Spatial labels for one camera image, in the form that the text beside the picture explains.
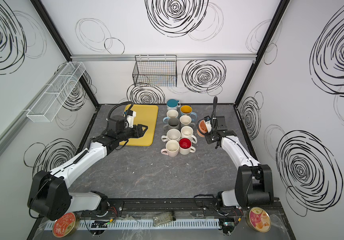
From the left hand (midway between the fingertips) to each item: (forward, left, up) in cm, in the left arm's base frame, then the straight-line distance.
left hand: (145, 127), depth 82 cm
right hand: (+3, -37, -8) cm, 38 cm away
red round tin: (-45, +31, -15) cm, 57 cm away
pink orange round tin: (-39, -56, -15) cm, 70 cm away
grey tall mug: (+11, -15, -11) cm, 21 cm away
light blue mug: (+21, -13, -13) cm, 28 cm away
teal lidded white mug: (+32, -14, -14) cm, 38 cm away
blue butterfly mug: (+24, -24, -11) cm, 35 cm away
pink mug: (-4, -15, -15) cm, 22 cm away
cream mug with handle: (+9, -24, -17) cm, 31 cm away
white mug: (-3, -23, -17) cm, 29 cm away
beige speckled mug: (+4, -14, -14) cm, 20 cm away
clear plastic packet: (-41, -12, -15) cm, 45 cm away
